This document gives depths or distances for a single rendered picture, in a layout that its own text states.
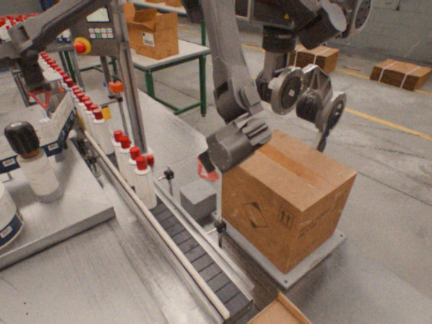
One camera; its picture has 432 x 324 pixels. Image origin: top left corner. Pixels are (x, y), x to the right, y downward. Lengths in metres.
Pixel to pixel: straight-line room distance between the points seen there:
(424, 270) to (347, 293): 1.39
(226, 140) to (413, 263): 1.94
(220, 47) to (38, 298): 0.82
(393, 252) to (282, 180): 1.62
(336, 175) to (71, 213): 0.86
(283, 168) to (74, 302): 0.69
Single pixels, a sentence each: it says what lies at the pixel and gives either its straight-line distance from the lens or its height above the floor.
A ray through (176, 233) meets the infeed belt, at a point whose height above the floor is 0.88.
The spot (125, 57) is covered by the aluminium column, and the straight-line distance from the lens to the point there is 1.21.
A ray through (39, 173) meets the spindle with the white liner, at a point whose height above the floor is 1.01.
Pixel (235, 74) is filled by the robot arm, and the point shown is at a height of 1.42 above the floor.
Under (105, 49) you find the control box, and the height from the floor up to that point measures 1.31.
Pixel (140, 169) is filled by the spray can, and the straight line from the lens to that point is 0.93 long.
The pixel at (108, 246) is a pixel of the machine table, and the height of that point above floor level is 0.83.
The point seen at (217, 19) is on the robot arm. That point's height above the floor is 1.50.
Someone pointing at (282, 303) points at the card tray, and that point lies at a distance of 0.89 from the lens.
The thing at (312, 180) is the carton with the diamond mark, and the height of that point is 1.12.
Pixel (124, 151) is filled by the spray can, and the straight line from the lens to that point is 1.04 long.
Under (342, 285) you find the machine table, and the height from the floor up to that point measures 0.83.
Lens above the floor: 1.61
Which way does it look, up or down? 38 degrees down
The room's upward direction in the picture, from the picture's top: straight up
